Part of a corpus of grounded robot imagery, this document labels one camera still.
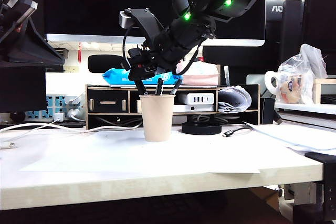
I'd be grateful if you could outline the stack of white papers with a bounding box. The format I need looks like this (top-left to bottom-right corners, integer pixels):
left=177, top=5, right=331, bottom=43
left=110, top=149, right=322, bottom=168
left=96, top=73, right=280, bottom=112
left=243, top=121, right=336, bottom=154

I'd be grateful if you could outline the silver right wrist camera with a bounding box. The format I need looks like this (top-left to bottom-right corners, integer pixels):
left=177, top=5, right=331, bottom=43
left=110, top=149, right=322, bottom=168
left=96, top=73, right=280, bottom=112
left=119, top=8, right=137, bottom=29

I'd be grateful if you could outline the black table clamp bracket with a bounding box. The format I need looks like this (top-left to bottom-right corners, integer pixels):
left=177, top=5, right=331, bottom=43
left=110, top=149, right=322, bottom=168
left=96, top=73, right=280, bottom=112
left=304, top=152, right=336, bottom=222

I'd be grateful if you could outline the small black box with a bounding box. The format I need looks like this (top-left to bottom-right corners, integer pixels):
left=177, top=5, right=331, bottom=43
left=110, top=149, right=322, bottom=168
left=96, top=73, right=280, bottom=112
left=259, top=97, right=276, bottom=125

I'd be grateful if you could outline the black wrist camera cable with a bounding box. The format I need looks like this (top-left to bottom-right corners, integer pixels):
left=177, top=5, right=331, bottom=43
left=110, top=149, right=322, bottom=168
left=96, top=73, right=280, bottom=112
left=122, top=28, right=133, bottom=63

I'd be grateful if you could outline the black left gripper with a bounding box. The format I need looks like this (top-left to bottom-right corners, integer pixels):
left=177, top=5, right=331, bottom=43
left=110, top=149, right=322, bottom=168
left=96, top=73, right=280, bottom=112
left=0, top=0, right=65, bottom=65

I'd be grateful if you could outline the large silver-framed monitor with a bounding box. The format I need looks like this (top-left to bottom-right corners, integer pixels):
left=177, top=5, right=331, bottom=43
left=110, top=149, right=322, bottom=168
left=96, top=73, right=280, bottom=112
left=43, top=0, right=266, bottom=89

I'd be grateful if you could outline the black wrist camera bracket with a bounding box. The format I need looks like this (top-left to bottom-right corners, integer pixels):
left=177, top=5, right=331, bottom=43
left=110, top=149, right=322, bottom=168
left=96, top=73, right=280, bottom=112
left=124, top=8, right=166, bottom=49

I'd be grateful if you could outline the grey power cable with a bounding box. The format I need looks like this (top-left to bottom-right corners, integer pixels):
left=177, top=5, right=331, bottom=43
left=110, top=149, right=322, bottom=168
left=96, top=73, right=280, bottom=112
left=94, top=115, right=144, bottom=128

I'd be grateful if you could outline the thin white cable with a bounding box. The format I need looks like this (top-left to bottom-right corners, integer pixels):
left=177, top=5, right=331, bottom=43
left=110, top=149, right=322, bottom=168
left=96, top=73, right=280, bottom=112
left=0, top=119, right=59, bottom=133

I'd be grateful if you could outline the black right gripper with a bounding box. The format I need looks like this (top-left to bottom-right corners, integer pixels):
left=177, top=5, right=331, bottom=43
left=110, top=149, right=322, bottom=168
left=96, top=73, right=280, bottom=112
left=128, top=26, right=204, bottom=83

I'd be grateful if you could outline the clear plastic bag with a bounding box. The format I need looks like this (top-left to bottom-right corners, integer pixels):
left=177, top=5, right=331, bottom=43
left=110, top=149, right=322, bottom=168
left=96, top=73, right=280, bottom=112
left=277, top=43, right=328, bottom=105

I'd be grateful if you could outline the flat white box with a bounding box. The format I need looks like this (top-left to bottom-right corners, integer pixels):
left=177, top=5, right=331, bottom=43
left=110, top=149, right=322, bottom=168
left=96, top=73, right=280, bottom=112
left=173, top=104, right=215, bottom=113

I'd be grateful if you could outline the beige paper cup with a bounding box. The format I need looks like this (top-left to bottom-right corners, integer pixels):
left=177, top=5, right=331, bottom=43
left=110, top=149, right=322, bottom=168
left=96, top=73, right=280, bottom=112
left=139, top=94, right=176, bottom=142

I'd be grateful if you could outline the black round disc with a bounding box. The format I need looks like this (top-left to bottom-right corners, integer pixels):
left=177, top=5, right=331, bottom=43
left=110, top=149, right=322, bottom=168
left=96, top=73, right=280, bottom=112
left=181, top=121, right=223, bottom=135

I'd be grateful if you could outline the grey plug with cable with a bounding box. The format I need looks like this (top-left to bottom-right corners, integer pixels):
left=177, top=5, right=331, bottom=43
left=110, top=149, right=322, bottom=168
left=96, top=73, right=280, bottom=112
left=67, top=107, right=87, bottom=123

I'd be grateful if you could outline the light wooden box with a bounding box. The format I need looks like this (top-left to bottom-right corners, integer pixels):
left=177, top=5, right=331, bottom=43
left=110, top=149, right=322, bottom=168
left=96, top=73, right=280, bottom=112
left=312, top=78, right=336, bottom=105

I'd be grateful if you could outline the black AOC monitor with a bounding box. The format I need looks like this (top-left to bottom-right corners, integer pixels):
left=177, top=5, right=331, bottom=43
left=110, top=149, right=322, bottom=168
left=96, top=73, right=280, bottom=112
left=265, top=0, right=305, bottom=63

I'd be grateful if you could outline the white multi-port charger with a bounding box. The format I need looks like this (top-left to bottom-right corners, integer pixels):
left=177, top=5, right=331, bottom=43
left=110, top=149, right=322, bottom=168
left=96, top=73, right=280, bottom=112
left=175, top=92, right=215, bottom=105

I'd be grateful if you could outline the white USB-C cable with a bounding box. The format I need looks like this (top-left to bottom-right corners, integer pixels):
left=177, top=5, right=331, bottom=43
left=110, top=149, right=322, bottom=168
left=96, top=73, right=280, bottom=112
left=0, top=123, right=144, bottom=150

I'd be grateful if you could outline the white desk partition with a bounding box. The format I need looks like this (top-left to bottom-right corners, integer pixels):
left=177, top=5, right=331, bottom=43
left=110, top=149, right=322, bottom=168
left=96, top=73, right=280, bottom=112
left=45, top=72, right=111, bottom=96

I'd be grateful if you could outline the pink tissue pack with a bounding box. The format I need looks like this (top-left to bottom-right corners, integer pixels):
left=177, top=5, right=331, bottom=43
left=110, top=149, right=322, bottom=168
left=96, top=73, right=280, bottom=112
left=175, top=60, right=220, bottom=86

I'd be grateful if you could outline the brown cardboard box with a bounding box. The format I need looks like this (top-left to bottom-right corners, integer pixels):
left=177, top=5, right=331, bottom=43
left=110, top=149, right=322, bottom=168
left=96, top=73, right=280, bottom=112
left=248, top=186, right=280, bottom=213

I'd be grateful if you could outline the white power strip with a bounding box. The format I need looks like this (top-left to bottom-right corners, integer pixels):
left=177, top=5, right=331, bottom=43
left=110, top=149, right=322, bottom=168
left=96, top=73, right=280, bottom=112
left=25, top=94, right=86, bottom=122

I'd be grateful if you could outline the grey wall box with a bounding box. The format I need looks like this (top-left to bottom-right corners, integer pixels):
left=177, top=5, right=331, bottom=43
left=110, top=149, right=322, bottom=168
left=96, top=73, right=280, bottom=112
left=53, top=48, right=69, bottom=58

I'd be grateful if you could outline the black USB-C cable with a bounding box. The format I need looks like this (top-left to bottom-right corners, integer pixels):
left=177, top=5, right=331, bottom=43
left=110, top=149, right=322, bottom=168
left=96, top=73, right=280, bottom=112
left=222, top=125, right=253, bottom=138

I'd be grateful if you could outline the black wooden desk organizer shelf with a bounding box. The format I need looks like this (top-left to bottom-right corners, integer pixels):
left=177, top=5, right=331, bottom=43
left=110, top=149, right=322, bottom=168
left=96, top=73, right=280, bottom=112
left=85, top=84, right=260, bottom=131

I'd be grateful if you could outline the black chair headrest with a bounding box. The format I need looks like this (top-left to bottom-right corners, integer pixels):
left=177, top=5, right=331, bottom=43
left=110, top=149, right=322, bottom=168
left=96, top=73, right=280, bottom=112
left=87, top=55, right=131, bottom=74

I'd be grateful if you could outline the coiled grey cable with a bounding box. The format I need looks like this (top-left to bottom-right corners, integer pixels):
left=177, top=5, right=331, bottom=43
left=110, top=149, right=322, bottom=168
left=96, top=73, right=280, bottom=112
left=188, top=113, right=241, bottom=124

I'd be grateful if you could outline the blue wet wipes pack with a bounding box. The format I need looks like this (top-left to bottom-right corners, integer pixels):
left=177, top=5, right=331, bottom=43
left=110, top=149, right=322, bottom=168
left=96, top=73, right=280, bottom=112
left=101, top=67, right=184, bottom=87

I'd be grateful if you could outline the white paper sheet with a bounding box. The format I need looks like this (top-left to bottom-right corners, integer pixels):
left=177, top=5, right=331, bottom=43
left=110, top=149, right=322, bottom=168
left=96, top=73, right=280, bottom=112
left=19, top=129, right=262, bottom=174

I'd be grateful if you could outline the rolled paper bundle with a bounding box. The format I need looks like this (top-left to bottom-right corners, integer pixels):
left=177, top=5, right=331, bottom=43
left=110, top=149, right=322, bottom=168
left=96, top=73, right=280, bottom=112
left=217, top=85, right=252, bottom=114

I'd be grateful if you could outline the white paper roll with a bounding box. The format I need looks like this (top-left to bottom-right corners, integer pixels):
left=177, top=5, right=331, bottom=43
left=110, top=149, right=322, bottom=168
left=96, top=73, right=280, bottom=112
left=264, top=70, right=283, bottom=96

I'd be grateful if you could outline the white adjacent desk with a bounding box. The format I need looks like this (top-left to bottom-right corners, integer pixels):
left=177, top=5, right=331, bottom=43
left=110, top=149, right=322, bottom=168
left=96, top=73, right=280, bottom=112
left=274, top=102, right=336, bottom=130

